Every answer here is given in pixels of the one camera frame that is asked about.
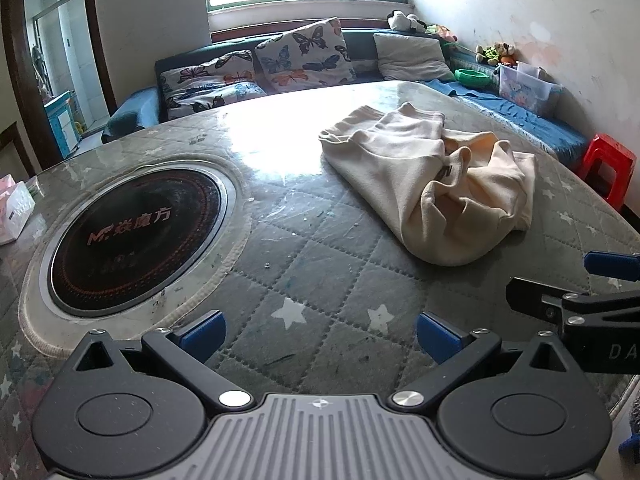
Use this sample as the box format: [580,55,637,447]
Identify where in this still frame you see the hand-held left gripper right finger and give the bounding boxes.
[390,311,587,411]

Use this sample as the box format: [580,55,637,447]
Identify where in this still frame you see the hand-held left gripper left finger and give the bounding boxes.
[74,309,253,413]

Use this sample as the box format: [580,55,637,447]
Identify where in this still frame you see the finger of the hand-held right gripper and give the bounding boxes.
[505,276,640,333]
[584,251,640,281]

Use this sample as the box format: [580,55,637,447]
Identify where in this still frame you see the cream sweatshirt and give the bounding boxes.
[318,101,540,267]

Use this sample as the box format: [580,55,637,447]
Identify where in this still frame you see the red plastic stool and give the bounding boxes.
[575,133,639,212]

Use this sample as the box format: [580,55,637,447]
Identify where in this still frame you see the round black induction cooktop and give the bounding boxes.
[37,157,240,322]

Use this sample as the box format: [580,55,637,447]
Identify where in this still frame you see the blue blanket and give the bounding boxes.
[424,55,590,163]

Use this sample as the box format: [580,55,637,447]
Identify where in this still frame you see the clear plastic storage box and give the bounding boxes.
[494,61,565,117]

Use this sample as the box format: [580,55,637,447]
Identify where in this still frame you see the pink white tissue box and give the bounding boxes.
[0,174,37,247]

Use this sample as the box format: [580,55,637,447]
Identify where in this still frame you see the green plastic bowl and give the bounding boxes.
[453,68,492,87]

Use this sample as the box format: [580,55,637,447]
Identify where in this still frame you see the brown and green plush toys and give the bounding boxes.
[474,41,518,67]

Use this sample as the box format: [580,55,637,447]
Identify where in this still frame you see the small blue cabinet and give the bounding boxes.
[43,90,82,159]

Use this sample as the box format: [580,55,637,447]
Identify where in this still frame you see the dark wooden sideboard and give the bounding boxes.
[0,121,32,183]

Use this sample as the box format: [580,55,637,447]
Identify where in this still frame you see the grey pillow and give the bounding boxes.
[372,33,455,82]

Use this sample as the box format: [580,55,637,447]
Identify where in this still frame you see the green orange plush toy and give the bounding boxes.
[425,23,459,44]

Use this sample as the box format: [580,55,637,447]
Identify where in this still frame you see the large butterfly print pillow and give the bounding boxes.
[254,17,357,95]

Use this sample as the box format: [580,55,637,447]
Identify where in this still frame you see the teal corner sofa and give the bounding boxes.
[101,26,590,165]

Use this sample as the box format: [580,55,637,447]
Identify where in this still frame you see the panda plush toy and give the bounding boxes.
[388,9,427,34]

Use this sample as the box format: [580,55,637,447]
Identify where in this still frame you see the dark wooden door frame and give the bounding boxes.
[0,0,119,173]

